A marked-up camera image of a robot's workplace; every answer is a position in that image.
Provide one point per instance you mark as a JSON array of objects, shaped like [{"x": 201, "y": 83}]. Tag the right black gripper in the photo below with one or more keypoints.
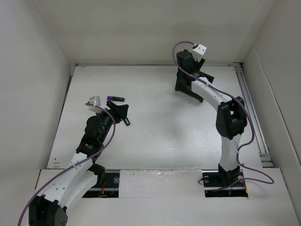
[{"x": 198, "y": 65}]

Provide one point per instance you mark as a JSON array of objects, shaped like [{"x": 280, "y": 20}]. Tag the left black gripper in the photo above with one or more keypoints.
[{"x": 118, "y": 112}]

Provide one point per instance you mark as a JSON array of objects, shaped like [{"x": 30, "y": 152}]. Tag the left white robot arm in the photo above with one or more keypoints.
[{"x": 52, "y": 203}]

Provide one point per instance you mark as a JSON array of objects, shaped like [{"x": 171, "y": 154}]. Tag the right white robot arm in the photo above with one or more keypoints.
[{"x": 230, "y": 120}]

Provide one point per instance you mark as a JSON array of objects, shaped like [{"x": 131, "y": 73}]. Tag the black green-capped highlighter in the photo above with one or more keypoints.
[{"x": 127, "y": 122}]

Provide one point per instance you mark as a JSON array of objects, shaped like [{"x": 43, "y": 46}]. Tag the black purple-capped marker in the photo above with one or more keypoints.
[{"x": 113, "y": 98}]

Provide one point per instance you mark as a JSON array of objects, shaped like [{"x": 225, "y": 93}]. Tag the black two-compartment organizer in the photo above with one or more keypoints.
[{"x": 183, "y": 83}]

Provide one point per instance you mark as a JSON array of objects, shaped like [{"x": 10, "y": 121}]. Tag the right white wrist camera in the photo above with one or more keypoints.
[{"x": 199, "y": 49}]

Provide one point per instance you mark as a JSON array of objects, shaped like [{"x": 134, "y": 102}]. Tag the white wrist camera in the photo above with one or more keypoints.
[
  {"x": 199, "y": 49},
  {"x": 93, "y": 103}
]

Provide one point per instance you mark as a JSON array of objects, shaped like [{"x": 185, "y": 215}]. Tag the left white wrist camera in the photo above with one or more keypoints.
[{"x": 93, "y": 103}]

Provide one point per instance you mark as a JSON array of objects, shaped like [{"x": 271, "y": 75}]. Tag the aluminium side rail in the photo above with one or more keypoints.
[{"x": 259, "y": 139}]

